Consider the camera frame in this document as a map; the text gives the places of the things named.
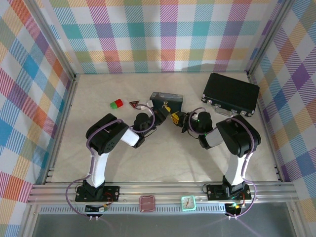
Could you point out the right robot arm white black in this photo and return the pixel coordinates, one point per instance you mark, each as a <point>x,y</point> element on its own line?
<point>237,138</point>

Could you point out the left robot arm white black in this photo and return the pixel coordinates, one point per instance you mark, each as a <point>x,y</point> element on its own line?
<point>106,138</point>

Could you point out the blue tin box painted lid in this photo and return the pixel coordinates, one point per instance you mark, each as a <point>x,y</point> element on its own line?
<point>170,100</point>

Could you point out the dark red triangle block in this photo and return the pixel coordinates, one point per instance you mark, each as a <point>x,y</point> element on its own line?
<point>134,103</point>

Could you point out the red and green cylinder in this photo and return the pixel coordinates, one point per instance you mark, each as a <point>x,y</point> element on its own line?
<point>116,104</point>

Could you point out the pink square pad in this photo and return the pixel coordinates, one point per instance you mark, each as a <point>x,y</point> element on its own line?
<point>147,203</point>

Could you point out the teal square clock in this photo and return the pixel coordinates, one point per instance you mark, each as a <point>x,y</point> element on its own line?
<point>188,203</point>

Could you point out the perforated metal strip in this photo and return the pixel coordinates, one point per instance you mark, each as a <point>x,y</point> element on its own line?
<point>168,209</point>

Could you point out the small circuit board green light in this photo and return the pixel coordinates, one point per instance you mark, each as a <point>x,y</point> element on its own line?
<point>234,206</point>

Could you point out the small circuit board white connector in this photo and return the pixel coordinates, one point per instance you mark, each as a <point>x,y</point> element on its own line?
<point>98,209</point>

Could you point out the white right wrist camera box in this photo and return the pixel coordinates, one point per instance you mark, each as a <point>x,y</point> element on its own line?
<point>193,115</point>

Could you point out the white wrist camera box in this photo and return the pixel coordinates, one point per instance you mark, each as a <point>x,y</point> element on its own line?
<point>149,103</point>
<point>193,115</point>

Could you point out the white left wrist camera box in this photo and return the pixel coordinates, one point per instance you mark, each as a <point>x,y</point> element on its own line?
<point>149,103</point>

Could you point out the aluminium frame rail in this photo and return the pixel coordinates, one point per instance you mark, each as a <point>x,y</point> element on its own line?
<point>160,190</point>

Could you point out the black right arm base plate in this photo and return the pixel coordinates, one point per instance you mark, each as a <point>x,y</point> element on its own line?
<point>217,192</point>

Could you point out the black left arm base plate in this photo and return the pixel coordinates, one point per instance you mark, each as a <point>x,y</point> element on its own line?
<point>111,193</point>

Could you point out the aluminium frame post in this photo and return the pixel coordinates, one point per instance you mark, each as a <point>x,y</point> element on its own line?
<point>270,37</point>
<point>53,37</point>

